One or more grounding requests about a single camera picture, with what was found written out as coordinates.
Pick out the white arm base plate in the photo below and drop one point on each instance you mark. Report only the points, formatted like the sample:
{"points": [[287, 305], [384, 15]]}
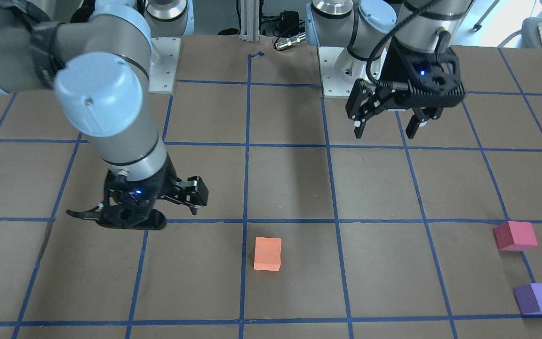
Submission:
{"points": [[338, 70], [164, 62]]}

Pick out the aluminium frame post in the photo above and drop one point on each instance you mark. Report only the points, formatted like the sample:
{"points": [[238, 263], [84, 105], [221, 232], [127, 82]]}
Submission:
{"points": [[249, 15]]}

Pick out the red foam block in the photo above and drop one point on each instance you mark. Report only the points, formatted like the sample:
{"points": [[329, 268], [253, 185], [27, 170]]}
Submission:
{"points": [[515, 236]]}

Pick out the orange foam block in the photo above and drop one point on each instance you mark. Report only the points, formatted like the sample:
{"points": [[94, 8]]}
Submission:
{"points": [[267, 254]]}

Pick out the purple foam block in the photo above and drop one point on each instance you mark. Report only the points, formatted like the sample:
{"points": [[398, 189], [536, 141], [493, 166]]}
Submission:
{"points": [[529, 298]]}

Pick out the silver cylindrical connector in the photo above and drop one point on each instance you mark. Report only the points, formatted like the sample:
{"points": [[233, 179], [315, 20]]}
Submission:
{"points": [[290, 42]]}

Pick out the black power adapter background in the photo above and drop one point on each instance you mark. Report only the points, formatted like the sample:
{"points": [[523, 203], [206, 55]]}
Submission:
{"points": [[288, 20]]}

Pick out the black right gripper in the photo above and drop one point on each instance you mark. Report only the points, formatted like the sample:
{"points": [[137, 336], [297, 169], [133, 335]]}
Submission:
{"points": [[167, 181]]}

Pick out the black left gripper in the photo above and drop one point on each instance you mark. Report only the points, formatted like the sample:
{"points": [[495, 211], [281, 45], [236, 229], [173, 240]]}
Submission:
{"points": [[399, 66]]}

